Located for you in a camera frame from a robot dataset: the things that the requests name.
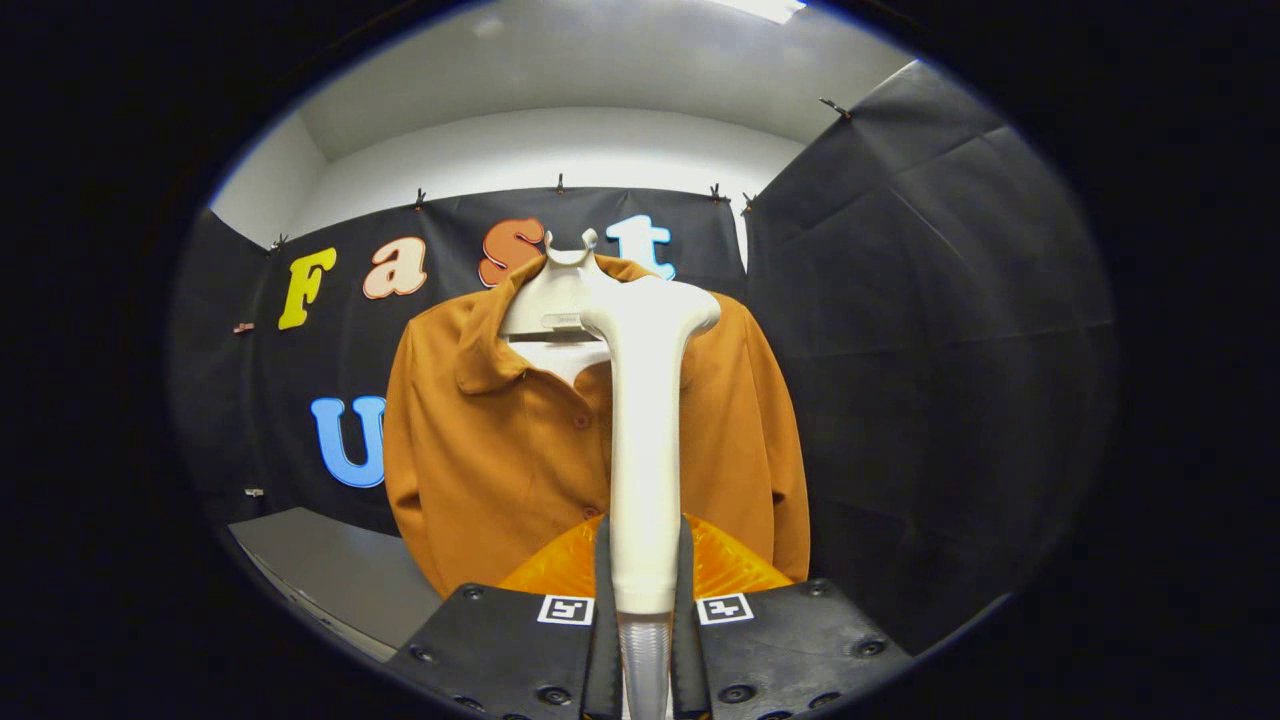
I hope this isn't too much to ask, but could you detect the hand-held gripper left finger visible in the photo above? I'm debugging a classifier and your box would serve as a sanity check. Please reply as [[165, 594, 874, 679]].
[[385, 512, 626, 720]]

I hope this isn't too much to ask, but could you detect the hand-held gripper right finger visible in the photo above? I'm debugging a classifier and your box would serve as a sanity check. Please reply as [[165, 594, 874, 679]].
[[672, 512, 913, 720]]

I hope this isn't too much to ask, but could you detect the clear garment steamer hose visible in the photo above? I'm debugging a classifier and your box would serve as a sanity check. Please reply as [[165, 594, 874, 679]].
[[617, 610, 674, 720]]

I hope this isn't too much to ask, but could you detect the white garment steamer head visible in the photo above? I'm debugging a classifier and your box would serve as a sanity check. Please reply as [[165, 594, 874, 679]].
[[580, 277, 722, 616]]

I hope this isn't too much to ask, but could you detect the orange button-up shirt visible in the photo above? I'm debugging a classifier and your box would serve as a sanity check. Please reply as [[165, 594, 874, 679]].
[[383, 253, 811, 598]]

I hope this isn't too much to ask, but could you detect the grey cabinet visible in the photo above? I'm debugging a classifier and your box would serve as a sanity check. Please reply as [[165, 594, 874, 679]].
[[228, 507, 447, 663]]

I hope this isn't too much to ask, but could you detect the white mannequin torso stand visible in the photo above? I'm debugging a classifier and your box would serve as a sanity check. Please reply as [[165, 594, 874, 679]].
[[498, 228, 614, 387]]

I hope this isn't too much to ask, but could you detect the black backdrop cloth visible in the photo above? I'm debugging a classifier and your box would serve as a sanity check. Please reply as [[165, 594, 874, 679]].
[[168, 60, 1117, 656]]

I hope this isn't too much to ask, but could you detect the row of black clips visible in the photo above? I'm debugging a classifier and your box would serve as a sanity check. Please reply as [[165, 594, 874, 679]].
[[268, 97, 853, 251]]

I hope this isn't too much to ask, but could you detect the long ceiling light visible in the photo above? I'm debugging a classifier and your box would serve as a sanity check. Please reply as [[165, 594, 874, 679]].
[[710, 0, 807, 25]]

